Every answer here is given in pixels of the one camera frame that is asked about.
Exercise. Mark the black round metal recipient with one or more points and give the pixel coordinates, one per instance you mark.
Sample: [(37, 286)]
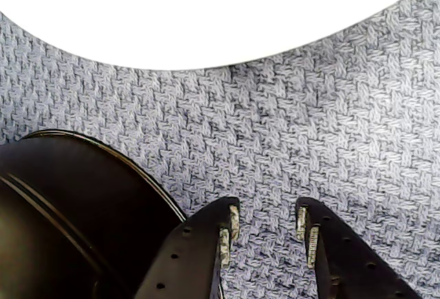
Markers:
[(68, 209)]

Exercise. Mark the blue woven cloth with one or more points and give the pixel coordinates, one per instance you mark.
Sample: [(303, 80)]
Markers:
[(309, 123)]

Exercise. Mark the white round plate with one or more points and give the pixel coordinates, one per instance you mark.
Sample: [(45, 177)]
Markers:
[(206, 10)]

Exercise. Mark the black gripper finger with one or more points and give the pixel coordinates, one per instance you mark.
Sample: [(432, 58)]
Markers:
[(347, 268), (192, 254)]

